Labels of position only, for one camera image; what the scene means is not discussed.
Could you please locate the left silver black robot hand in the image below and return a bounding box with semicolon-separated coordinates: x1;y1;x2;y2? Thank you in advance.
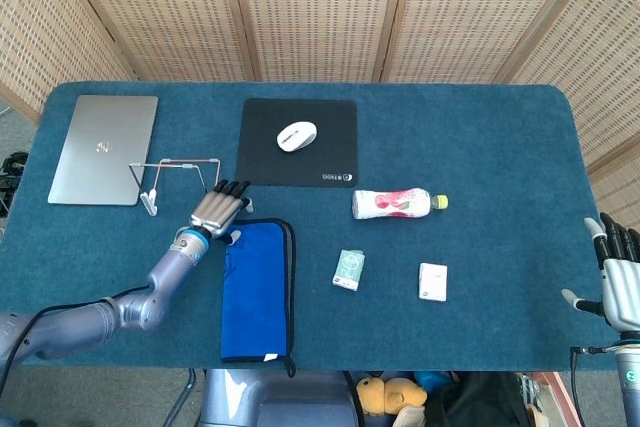
188;179;254;246

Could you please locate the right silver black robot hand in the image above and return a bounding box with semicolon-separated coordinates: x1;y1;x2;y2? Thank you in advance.
560;212;640;333

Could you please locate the grey and blue cloth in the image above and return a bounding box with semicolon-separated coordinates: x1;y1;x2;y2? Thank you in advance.
220;217;298;379

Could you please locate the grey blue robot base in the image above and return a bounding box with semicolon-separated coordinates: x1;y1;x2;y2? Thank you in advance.
199;369;361;427

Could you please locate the black mouse pad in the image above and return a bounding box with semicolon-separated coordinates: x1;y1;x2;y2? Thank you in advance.
234;98;359;188

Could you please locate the white computer mouse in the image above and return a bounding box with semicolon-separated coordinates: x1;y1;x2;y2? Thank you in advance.
276;120;318;153

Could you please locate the pink board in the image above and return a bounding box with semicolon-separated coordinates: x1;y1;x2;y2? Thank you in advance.
542;371;584;427

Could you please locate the green tissue pack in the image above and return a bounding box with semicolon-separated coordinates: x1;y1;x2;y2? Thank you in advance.
331;248;366;292

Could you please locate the silver laptop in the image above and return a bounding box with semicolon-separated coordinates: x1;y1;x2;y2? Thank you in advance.
47;94;160;207

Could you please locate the pink label bottle green cap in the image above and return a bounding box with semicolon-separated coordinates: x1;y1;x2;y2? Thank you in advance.
352;188;449;221

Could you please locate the black bag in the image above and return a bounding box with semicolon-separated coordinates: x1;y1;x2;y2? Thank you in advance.
424;371;531;427

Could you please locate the pink white tissue pack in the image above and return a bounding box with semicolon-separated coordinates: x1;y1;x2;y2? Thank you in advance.
417;262;449;303

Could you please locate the blue object under table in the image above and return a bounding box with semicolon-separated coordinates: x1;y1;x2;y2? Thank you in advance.
414;370;454;391

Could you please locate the black equipment stand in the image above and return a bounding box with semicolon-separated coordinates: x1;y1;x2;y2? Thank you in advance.
0;151;30;218

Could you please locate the woven wooden folding screen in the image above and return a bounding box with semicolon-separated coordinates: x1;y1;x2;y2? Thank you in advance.
0;0;640;228

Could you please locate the teal table cloth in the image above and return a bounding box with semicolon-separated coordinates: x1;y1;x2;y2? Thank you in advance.
0;80;621;373

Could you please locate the yellow plush toy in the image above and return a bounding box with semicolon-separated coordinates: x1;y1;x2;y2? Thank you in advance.
355;377;429;418

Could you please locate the white wire stand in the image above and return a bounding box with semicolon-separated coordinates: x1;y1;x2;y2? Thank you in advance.
128;157;222;218

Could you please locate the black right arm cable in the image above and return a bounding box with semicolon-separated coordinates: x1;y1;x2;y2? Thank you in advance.
570;345;619;427

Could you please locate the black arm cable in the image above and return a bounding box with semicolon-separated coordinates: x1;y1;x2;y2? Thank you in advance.
570;345;619;427
0;286;151;378

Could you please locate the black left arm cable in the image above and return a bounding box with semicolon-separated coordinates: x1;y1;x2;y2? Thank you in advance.
0;286;151;378

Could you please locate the black floor cable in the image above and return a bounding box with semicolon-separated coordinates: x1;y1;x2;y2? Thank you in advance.
162;368;197;427

